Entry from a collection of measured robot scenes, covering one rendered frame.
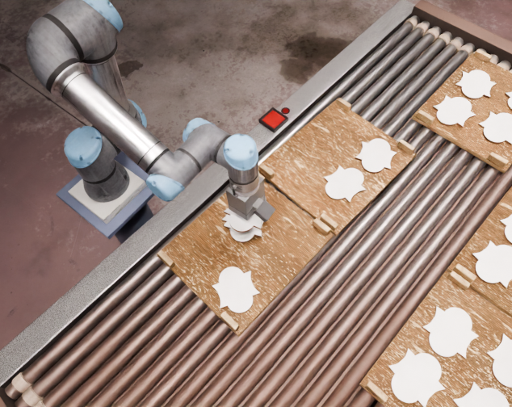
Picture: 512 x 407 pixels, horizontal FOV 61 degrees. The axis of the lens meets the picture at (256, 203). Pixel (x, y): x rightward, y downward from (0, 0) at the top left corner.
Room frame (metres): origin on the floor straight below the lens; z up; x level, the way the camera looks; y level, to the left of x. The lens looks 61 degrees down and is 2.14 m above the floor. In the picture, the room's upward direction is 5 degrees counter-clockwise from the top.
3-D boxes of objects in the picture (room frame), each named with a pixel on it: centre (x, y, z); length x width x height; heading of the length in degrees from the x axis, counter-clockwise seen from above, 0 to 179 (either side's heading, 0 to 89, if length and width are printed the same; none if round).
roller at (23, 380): (0.83, -0.01, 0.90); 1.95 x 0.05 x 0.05; 133
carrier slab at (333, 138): (0.80, -0.28, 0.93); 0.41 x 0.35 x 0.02; 131
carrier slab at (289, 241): (0.53, 0.04, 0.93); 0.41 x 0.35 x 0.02; 132
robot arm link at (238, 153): (0.59, 0.03, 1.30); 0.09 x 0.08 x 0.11; 49
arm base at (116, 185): (0.82, 0.50, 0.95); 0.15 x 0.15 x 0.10
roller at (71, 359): (0.80, -0.05, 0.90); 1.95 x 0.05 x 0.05; 133
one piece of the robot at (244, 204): (0.57, 0.01, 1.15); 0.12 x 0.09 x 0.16; 50
